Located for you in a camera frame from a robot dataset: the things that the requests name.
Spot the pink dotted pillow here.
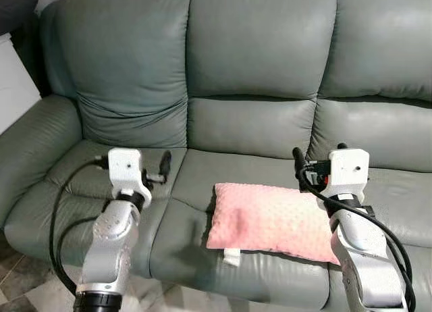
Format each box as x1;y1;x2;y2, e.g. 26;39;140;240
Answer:
206;182;342;267

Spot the green leather sofa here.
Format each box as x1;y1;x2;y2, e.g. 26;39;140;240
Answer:
0;0;432;312

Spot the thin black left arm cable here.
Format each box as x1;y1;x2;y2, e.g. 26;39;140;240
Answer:
56;203;112;287

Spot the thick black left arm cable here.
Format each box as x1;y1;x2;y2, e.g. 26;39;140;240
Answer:
49;157;112;296

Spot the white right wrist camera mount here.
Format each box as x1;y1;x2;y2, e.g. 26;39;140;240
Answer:
326;147;371;201

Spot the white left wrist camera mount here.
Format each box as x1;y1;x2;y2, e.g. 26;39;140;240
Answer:
108;148;153;205

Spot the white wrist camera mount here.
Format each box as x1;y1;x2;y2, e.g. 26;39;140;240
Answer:
326;147;371;201
108;148;153;205

